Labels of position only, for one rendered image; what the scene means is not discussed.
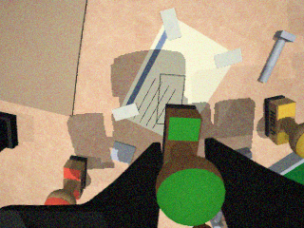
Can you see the pale grey card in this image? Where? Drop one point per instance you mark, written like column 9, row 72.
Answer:
column 182, row 67

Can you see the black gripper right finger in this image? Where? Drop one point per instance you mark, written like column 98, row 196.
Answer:
column 255, row 196

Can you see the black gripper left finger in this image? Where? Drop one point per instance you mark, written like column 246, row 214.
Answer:
column 128, row 202

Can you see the yellow hand stamp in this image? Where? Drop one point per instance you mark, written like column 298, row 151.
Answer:
column 280, row 125

